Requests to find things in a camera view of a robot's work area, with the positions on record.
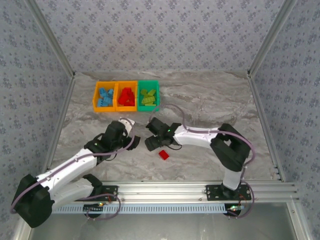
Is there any green plastic bin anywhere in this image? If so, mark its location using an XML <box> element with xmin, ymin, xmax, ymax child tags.
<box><xmin>136</xmin><ymin>79</ymin><xmax>161</xmax><ymax>113</ymax></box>

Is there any orange plastic bin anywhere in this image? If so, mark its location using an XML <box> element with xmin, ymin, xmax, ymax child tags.
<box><xmin>92</xmin><ymin>80</ymin><xmax>118</xmax><ymax>113</ymax></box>
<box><xmin>115</xmin><ymin>80</ymin><xmax>139</xmax><ymax>113</ymax></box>

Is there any small black controller board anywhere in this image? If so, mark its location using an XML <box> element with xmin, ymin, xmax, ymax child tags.
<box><xmin>226</xmin><ymin>204</ymin><xmax>243</xmax><ymax>218</ymax></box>
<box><xmin>83</xmin><ymin>202</ymin><xmax>105</xmax><ymax>218</ymax></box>

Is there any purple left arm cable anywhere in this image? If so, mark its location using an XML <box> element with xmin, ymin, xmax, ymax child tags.
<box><xmin>9</xmin><ymin>118</ymin><xmax>137</xmax><ymax>221</ymax></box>

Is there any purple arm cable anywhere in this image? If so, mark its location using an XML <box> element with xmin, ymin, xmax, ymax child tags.
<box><xmin>148</xmin><ymin>103</ymin><xmax>256</xmax><ymax>220</ymax></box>
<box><xmin>9</xmin><ymin>118</ymin><xmax>137</xmax><ymax>221</ymax></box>

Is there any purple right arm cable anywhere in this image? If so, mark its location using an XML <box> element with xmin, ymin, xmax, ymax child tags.
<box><xmin>148</xmin><ymin>103</ymin><xmax>256</xmax><ymax>220</ymax></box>

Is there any aluminium mounting rail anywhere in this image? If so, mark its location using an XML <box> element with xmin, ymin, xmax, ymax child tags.
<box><xmin>49</xmin><ymin>181</ymin><xmax>300</xmax><ymax>204</ymax></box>

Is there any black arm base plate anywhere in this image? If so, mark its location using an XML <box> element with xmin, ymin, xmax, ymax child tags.
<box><xmin>74</xmin><ymin>185</ymin><xmax>119</xmax><ymax>202</ymax></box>
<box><xmin>205</xmin><ymin>184</ymin><xmax>253</xmax><ymax>201</ymax></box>

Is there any slotted grey cable duct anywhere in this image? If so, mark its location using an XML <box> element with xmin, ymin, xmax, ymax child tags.
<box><xmin>52</xmin><ymin>203</ymin><xmax>230</xmax><ymax>215</ymax></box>

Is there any aluminium corner post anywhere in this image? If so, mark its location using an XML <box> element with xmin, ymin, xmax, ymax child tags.
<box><xmin>247</xmin><ymin>0</ymin><xmax>300</xmax><ymax>78</ymax></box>
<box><xmin>24</xmin><ymin>0</ymin><xmax>76</xmax><ymax>80</ymax></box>

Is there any aluminium frame leg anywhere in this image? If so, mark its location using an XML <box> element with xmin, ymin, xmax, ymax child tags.
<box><xmin>13</xmin><ymin>224</ymin><xmax>35</xmax><ymax>240</ymax></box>
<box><xmin>286</xmin><ymin>201</ymin><xmax>315</xmax><ymax>240</ymax></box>

